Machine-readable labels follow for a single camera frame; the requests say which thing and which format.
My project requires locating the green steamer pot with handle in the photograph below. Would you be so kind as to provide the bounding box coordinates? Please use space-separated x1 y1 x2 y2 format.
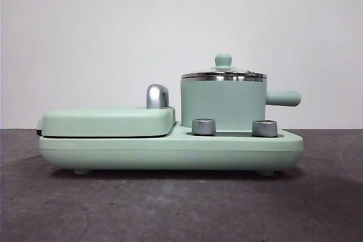
180 76 302 129

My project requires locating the silver cover handle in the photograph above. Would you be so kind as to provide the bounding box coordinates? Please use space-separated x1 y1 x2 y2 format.
146 83 171 109

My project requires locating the glass lid with green knob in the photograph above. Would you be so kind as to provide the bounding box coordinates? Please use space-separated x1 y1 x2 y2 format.
181 53 267 80

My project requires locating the green breakfast maker base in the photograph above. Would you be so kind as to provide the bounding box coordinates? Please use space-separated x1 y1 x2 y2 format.
39 120 304 175

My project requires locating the green griddle cover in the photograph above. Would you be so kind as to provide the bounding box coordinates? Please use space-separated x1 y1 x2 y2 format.
39 105 176 138

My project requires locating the silver control knob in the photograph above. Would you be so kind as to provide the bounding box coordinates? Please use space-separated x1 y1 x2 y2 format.
191 117 216 135
251 119 278 137

